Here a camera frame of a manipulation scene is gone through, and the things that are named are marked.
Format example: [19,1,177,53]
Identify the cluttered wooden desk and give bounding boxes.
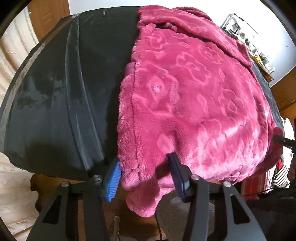
[221,13,275,75]

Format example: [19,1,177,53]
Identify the wooden cabinet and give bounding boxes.
[269,79,296,126]

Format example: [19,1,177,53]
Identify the wooden table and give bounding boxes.
[30,173,167,241]

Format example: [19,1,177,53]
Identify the black table cover cloth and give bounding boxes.
[0,6,285,181]

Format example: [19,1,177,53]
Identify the grey chair seat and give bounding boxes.
[156,191,210,241]

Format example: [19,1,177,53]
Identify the pink fleece robe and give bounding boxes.
[117,5,284,218]

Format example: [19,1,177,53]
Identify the black and white striped cloth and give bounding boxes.
[266,160,292,193]

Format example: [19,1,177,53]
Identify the black cable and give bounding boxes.
[154,207,163,241]

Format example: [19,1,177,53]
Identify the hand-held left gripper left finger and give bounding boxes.
[26,160,121,241]

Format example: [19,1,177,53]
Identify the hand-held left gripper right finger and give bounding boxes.
[167,152,267,241]

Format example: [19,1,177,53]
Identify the dark cloth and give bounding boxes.
[246,188,296,241]

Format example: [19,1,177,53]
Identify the cream quilted curtain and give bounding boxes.
[0,14,40,234]

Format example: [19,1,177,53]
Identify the red patterned cloth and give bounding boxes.
[242,170,278,200]

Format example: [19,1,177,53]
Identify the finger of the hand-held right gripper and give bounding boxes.
[273,134,296,149]

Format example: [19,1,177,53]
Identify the wooden door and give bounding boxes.
[27,0,71,41]

